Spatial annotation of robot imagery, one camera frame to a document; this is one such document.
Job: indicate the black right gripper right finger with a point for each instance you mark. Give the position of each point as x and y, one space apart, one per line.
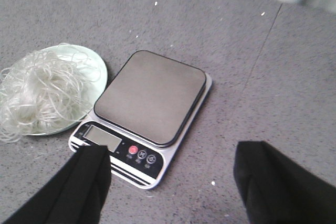
274 189

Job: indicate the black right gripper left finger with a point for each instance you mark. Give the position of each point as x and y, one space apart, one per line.
76 194

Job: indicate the white vermicelli noodle bundle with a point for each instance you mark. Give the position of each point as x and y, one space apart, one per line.
17 101

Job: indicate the black silver kitchen scale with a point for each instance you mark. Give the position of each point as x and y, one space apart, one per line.
143 116

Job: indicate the light green plastic plate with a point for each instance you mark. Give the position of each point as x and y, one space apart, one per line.
67 80

